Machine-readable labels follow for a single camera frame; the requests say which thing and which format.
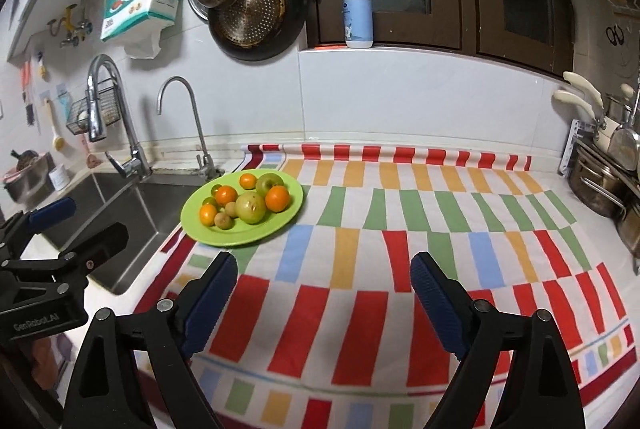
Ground blue soap pump bottle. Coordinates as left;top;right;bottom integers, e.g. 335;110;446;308
342;0;374;49

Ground white cup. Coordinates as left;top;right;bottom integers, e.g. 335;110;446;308
48;164;71;191

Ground thin curved faucet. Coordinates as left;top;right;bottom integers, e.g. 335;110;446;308
156;76;225;181

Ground steel pot with rim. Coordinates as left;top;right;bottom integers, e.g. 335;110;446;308
614;199;640;261

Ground green apple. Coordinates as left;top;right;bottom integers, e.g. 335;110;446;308
256;172;284;197

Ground green plate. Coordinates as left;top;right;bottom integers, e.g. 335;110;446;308
180;168;304;246

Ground copper perforated strainer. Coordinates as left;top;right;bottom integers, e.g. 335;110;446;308
210;0;287;48

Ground white wall shelf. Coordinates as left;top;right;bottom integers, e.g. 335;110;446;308
7;0;67;60

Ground black wire basket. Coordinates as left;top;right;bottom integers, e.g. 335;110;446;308
65;79;124;136

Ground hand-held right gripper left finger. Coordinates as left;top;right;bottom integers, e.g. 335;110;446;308
62;251;239;429

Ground yellow spotted fruit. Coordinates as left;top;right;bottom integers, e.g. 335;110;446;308
235;192;267;225

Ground striped colourful cloth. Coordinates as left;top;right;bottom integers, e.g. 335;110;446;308
135;142;633;429

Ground yellow dish brush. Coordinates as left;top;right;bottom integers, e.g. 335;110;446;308
44;98;67;156

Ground white wall bracket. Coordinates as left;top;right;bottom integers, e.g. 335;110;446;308
559;119;587;178

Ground steel sink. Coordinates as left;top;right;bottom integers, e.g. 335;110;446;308
40;172;226;296

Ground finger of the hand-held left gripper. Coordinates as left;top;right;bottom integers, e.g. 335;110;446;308
10;223;129;284
0;198;77;255

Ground dark pot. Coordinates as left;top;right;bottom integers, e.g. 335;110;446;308
2;149;56;203

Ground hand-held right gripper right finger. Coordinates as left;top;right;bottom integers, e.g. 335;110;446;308
410;251;586;429

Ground wall hooks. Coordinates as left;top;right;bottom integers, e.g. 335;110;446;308
47;0;94;48

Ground large chrome faucet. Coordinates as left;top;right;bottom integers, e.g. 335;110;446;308
87;54;153;182

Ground metal ladle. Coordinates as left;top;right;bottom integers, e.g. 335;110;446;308
609;64;640;173

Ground large orange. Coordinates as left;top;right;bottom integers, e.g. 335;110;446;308
264;185;291;213

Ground clear printed plastic sheet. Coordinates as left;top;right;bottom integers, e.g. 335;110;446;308
567;0;640;86

